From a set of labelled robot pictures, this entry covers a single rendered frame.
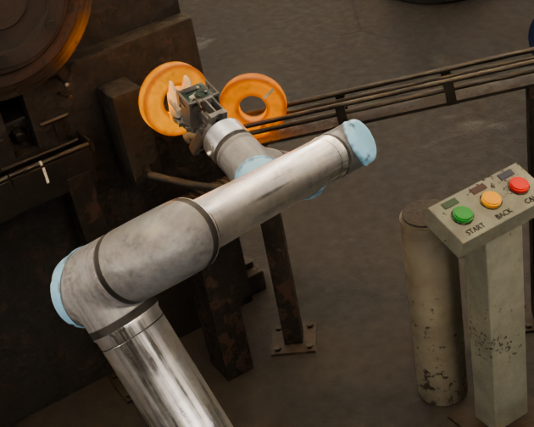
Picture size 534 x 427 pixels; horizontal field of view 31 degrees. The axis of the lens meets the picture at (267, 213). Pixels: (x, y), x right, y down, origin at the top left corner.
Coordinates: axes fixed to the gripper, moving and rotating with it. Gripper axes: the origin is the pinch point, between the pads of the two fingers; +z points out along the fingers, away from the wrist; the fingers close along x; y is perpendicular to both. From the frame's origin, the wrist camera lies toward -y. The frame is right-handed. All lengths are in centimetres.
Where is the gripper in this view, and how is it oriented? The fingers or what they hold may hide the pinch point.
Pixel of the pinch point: (173, 91)
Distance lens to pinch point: 207.4
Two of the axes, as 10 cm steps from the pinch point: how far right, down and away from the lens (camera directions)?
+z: -5.4, -6.0, 5.9
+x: -8.4, 3.9, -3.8
